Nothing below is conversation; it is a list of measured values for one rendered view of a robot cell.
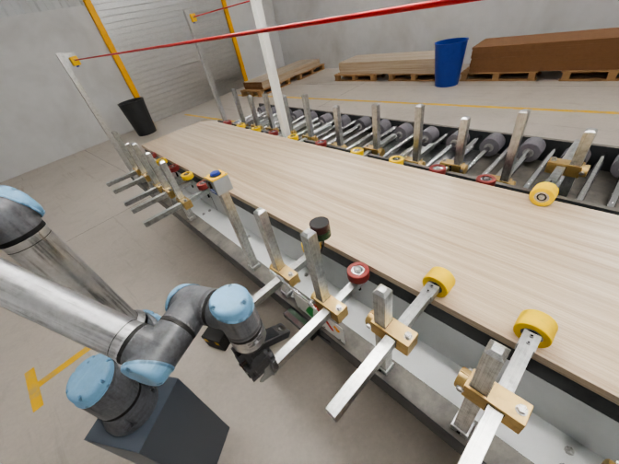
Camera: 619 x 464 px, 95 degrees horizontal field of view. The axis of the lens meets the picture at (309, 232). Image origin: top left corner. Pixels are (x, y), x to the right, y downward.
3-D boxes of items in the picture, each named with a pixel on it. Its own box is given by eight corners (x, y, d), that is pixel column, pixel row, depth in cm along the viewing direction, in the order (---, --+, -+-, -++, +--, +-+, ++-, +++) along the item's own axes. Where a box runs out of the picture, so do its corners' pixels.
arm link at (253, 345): (249, 307, 76) (271, 328, 70) (254, 318, 79) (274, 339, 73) (220, 330, 72) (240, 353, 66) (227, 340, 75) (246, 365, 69)
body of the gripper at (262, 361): (239, 365, 81) (226, 342, 74) (263, 344, 85) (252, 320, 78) (255, 384, 77) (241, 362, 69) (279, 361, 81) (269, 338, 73)
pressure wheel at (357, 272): (361, 301, 104) (359, 281, 97) (344, 290, 109) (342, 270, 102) (374, 287, 108) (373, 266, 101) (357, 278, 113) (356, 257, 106)
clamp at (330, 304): (339, 324, 96) (337, 316, 93) (311, 303, 104) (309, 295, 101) (349, 313, 98) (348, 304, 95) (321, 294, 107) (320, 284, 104)
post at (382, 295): (386, 384, 97) (384, 296, 67) (377, 377, 99) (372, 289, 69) (391, 376, 99) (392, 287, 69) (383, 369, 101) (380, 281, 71)
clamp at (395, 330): (405, 358, 73) (406, 349, 70) (364, 329, 82) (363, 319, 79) (418, 342, 76) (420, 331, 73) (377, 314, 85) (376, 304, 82)
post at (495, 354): (461, 443, 80) (505, 361, 50) (449, 433, 82) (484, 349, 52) (467, 432, 82) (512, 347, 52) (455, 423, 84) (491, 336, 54)
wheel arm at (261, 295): (237, 325, 103) (233, 319, 100) (232, 320, 105) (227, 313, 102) (320, 256, 123) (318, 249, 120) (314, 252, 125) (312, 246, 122)
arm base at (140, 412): (137, 441, 99) (120, 432, 93) (95, 431, 104) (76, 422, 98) (168, 384, 113) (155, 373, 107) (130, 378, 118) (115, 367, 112)
